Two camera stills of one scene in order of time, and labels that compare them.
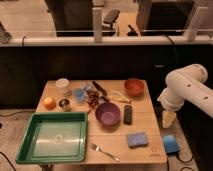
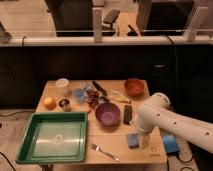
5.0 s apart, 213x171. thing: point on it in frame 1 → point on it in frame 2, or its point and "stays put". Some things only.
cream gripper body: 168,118 → 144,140
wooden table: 122,120 stays put
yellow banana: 119,96 stays put
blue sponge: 139,139 stays put
